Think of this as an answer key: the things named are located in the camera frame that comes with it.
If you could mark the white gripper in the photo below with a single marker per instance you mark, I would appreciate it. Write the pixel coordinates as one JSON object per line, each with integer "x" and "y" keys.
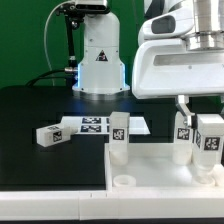
{"x": 164, "y": 69}

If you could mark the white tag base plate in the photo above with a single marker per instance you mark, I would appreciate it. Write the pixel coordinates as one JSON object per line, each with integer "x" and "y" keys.
{"x": 100, "y": 125}

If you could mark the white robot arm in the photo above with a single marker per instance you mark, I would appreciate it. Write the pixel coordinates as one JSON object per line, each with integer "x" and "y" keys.
{"x": 102, "y": 73}

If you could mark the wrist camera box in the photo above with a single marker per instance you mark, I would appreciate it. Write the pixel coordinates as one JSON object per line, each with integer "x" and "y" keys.
{"x": 172, "y": 24}

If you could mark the white obstacle fence front bar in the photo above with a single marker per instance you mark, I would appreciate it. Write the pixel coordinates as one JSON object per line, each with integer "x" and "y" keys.
{"x": 97, "y": 205}

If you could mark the black camera stand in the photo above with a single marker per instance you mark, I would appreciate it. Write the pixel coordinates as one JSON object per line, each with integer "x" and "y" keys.
{"x": 73, "y": 19}

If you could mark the white square tabletop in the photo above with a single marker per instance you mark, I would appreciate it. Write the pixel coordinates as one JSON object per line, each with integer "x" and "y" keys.
{"x": 150, "y": 165}

